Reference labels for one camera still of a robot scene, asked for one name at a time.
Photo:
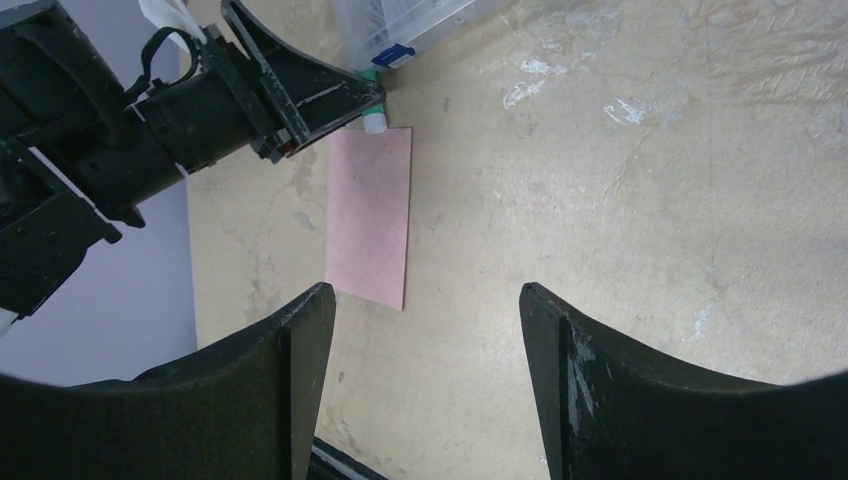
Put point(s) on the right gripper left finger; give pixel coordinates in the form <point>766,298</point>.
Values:
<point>244,407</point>

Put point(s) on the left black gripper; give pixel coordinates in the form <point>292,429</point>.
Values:
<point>276,99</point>

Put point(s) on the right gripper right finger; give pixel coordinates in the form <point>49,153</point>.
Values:
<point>611,407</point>

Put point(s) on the green white glue stick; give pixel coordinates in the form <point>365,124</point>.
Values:
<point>374,119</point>

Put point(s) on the pink envelope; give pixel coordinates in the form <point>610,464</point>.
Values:
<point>368,214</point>

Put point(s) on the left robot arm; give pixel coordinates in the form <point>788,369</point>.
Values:
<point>80,152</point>

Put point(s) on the clear plastic screw box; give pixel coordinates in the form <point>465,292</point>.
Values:
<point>385,34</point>

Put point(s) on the black base frame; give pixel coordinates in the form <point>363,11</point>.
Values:
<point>329,463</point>

